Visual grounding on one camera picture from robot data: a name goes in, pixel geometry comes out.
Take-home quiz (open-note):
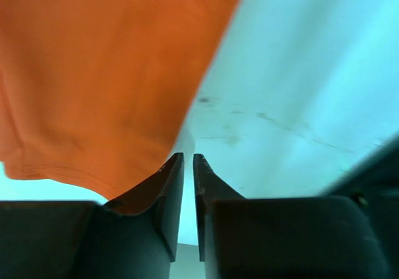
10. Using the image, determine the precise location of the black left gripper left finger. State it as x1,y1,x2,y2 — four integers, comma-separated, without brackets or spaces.
1,153,184,278

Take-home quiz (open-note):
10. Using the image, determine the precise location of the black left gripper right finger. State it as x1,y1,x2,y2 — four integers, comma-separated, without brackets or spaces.
193,154,390,278

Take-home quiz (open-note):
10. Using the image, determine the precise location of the orange t-shirt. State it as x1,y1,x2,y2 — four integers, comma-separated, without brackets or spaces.
1,0,239,200

